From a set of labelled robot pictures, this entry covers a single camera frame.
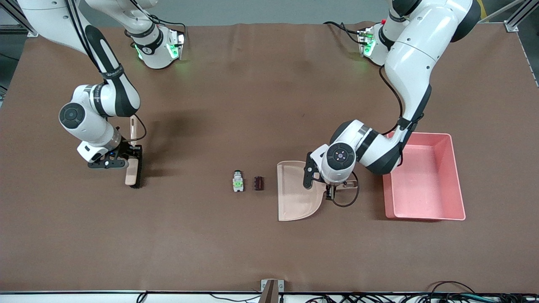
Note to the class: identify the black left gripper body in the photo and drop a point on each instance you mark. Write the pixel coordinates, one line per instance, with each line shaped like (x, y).
(331, 191)

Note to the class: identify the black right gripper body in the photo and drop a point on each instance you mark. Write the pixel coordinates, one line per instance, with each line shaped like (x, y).
(125, 148)

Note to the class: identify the beige brush with black bristles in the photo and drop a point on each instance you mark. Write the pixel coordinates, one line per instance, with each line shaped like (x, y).
(131, 172)

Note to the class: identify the beige plastic dustpan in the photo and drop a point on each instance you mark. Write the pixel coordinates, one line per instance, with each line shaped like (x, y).
(294, 193)

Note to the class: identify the dark cylindrical capacitor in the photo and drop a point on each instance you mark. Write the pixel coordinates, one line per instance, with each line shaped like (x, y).
(258, 183)

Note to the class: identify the white green switch component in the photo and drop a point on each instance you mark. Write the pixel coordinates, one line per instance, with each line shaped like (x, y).
(238, 182)

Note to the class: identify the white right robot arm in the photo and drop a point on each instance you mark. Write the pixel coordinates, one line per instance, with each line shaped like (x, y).
(84, 122)

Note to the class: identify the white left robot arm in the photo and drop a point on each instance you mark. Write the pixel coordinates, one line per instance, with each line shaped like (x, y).
(417, 54)

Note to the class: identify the pink plastic bin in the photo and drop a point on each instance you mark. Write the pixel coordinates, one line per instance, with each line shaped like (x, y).
(425, 185)

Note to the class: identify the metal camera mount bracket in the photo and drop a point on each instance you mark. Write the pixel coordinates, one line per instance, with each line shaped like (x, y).
(271, 290)

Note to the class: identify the aluminium frame post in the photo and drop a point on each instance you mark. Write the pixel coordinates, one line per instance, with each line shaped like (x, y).
(518, 19)
(19, 19)

